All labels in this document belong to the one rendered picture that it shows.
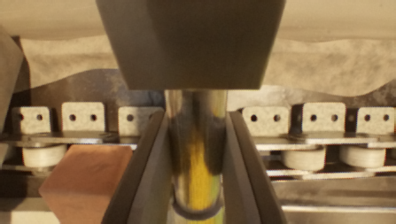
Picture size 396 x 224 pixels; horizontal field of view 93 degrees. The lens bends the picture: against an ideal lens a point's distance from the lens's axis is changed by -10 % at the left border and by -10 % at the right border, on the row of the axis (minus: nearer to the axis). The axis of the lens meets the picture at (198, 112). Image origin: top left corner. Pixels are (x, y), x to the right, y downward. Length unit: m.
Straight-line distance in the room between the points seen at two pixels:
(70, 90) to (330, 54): 0.29
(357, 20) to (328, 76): 0.07
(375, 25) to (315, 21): 0.07
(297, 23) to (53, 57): 0.26
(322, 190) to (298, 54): 0.14
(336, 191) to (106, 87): 0.27
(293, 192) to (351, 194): 0.07
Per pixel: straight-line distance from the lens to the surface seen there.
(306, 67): 0.25
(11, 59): 0.27
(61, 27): 0.27
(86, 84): 0.26
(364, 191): 0.28
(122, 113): 0.22
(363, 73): 0.29
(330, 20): 0.26
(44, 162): 0.23
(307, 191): 0.24
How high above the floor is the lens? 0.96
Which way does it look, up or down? 84 degrees down
